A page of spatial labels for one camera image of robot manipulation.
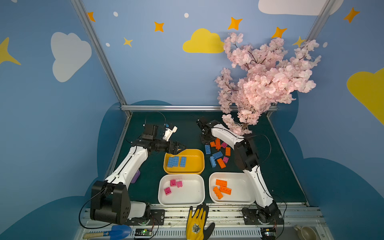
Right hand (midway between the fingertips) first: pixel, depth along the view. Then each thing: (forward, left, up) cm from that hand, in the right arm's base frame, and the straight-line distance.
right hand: (207, 138), depth 103 cm
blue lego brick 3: (-19, +15, 0) cm, 24 cm away
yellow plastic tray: (-18, +12, -1) cm, 22 cm away
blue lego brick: (-20, +24, 0) cm, 31 cm away
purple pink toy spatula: (-29, +43, -1) cm, 52 cm away
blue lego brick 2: (-18, +21, 0) cm, 28 cm away
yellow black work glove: (-51, +6, 0) cm, 51 cm away
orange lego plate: (-30, -8, -2) cm, 31 cm away
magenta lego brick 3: (-16, -12, -1) cm, 19 cm away
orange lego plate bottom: (-18, -9, -2) cm, 20 cm away
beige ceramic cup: (-52, -47, -1) cm, 70 cm away
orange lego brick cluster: (-36, -6, 0) cm, 37 cm away
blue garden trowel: (-56, +43, -1) cm, 71 cm away
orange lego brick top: (-34, -10, -1) cm, 36 cm away
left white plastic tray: (-35, +15, -2) cm, 38 cm away
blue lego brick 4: (-8, 0, 0) cm, 8 cm away
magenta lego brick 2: (-32, +16, -1) cm, 36 cm away
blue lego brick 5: (-12, -7, -2) cm, 14 cm away
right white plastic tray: (-32, -21, -5) cm, 39 cm away
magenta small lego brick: (-36, +22, -1) cm, 43 cm away
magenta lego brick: (-32, +20, 0) cm, 38 cm away
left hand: (-16, +16, +16) cm, 28 cm away
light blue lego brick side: (-17, -4, -1) cm, 18 cm away
